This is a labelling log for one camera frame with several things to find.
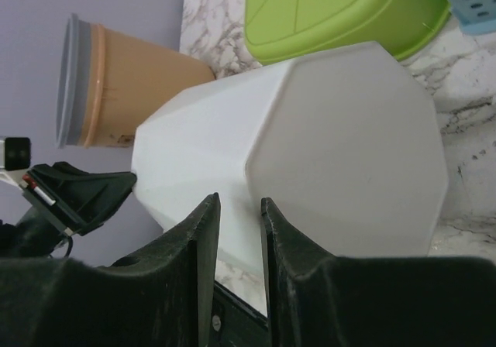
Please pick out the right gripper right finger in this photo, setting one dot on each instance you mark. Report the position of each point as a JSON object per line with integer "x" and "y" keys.
{"x": 317, "y": 299}

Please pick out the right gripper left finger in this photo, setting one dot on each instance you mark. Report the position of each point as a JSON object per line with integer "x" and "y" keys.
{"x": 160, "y": 295}

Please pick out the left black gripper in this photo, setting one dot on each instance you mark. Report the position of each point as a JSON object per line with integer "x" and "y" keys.
{"x": 65, "y": 200}

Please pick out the orange capybara bucket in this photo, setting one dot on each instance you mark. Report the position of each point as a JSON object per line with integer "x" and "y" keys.
{"x": 129, "y": 79}

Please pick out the grey round bucket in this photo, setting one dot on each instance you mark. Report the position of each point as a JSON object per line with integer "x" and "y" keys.
{"x": 73, "y": 82}

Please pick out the white octagonal bin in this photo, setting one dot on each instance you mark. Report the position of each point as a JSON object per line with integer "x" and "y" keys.
{"x": 344, "y": 141}

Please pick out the green plastic tray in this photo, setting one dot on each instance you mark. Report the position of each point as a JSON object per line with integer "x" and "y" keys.
{"x": 276, "y": 30}

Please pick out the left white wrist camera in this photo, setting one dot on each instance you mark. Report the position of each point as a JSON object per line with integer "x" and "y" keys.
{"x": 15, "y": 159}

